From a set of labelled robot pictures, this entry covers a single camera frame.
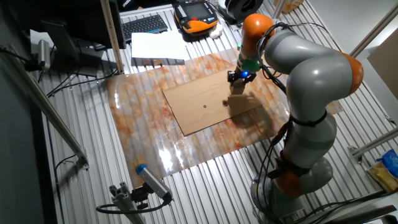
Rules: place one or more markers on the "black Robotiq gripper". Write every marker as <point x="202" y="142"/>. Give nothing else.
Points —
<point x="242" y="76"/>

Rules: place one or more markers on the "light wooden cube block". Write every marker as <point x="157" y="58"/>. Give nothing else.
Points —
<point x="238" y="88"/>

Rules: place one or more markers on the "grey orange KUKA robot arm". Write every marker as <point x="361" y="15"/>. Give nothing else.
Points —
<point x="314" y="81"/>

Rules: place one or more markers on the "green flange adapter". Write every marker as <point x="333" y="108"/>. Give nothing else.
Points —
<point x="250" y="65"/>

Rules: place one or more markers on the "brown cardboard sheet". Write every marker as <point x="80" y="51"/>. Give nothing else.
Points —
<point x="199" y="93"/>

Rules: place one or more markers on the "orange black teach pendant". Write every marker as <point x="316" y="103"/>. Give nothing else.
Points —
<point x="196" y="17"/>

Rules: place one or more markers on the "white paper sheet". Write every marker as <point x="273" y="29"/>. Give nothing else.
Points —
<point x="158" y="45"/>

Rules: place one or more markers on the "marble pattern box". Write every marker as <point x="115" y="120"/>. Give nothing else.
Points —
<point x="289" y="4"/>

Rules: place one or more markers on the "orange grey marble pattern mat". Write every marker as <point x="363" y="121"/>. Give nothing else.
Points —
<point x="140" y="118"/>

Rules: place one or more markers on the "black computer keyboard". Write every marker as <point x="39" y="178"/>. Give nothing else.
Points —
<point x="144" y="26"/>

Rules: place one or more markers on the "large brown cardboard board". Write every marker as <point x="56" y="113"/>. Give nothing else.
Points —
<point x="385" y="65"/>

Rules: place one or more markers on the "grey aluminium profile stand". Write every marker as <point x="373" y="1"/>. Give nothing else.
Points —
<point x="124" y="202"/>

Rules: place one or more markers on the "blue plastic bag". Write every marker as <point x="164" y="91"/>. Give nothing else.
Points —
<point x="390" y="161"/>

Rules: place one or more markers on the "yellow plastic bag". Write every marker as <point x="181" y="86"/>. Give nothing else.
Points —
<point x="384" y="177"/>

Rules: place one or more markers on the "black monitor stand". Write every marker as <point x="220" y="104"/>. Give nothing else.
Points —
<point x="66" y="46"/>

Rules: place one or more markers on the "black computer monitor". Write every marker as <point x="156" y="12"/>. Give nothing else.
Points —
<point x="62" y="15"/>

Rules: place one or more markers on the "slanted aluminium profile bar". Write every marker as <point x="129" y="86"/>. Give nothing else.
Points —
<point x="40" y="99"/>

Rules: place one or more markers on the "short aluminium frame post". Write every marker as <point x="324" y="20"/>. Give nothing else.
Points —
<point x="278" y="9"/>

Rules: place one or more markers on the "silver camera with blue cap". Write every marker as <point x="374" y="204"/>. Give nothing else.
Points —
<point x="154" y="182"/>

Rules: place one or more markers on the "tan upright frame post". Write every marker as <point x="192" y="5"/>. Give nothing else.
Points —
<point x="112" y="37"/>

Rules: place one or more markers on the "long aluminium frame beam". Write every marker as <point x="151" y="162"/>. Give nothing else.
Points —
<point x="373" y="31"/>

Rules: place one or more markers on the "low aluminium frame beam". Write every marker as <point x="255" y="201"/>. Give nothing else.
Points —
<point x="373" y="143"/>

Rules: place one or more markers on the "silver cylinder camera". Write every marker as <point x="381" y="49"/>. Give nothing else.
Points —
<point x="44" y="54"/>

